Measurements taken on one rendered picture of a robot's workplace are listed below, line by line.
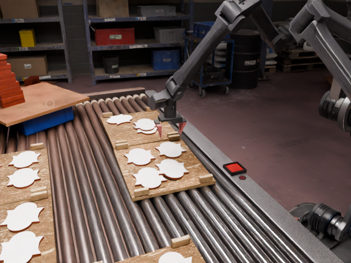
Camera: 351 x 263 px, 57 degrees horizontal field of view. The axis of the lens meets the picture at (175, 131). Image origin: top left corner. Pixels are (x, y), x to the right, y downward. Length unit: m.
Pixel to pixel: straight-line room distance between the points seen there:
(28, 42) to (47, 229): 5.00
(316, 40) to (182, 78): 0.54
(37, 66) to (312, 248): 5.48
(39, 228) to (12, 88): 1.00
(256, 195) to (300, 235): 0.23
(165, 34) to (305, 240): 5.09
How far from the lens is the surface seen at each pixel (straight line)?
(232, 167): 1.45
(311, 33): 1.08
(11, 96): 2.00
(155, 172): 1.36
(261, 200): 1.30
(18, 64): 6.12
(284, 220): 1.23
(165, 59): 6.01
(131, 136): 1.69
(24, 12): 5.93
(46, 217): 1.23
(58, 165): 1.55
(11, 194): 1.40
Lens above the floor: 1.68
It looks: 26 degrees down
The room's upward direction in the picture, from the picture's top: straight up
